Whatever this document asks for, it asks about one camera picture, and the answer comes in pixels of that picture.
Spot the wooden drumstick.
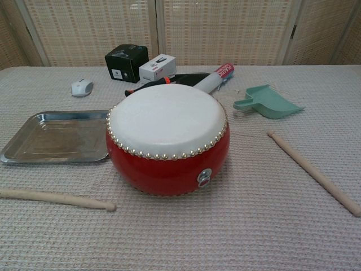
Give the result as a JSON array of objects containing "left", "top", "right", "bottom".
[
  {"left": 267, "top": 129, "right": 361, "bottom": 218},
  {"left": 0, "top": 188, "right": 117, "bottom": 212}
]

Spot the red drum with white skin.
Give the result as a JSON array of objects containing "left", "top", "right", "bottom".
[{"left": 105, "top": 85, "right": 231, "bottom": 197}]

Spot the metal tray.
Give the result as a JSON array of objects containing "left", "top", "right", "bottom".
[{"left": 0, "top": 110, "right": 111, "bottom": 165}]

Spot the black garden trowel orange collar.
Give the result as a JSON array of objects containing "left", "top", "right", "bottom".
[{"left": 124, "top": 72, "right": 211, "bottom": 98}]

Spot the plastic wrap roll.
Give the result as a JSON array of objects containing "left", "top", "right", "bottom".
[{"left": 194, "top": 63, "right": 236, "bottom": 94}]

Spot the white cardboard box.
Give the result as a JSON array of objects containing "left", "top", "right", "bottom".
[{"left": 138, "top": 54, "right": 178, "bottom": 85}]

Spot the black cardboard box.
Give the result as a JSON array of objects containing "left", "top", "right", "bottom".
[{"left": 104, "top": 43, "right": 150, "bottom": 84}]

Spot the mint green dustpan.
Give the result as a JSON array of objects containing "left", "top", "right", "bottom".
[{"left": 232, "top": 84, "right": 307, "bottom": 120}]

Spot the beige woven tablecloth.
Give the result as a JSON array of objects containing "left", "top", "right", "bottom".
[{"left": 0, "top": 65, "right": 361, "bottom": 271}]

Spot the woven bamboo folding screen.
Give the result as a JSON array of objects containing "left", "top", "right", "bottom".
[{"left": 0, "top": 0, "right": 361, "bottom": 72}]

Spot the white computer mouse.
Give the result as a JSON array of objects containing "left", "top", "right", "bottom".
[{"left": 71, "top": 77, "right": 95, "bottom": 98}]

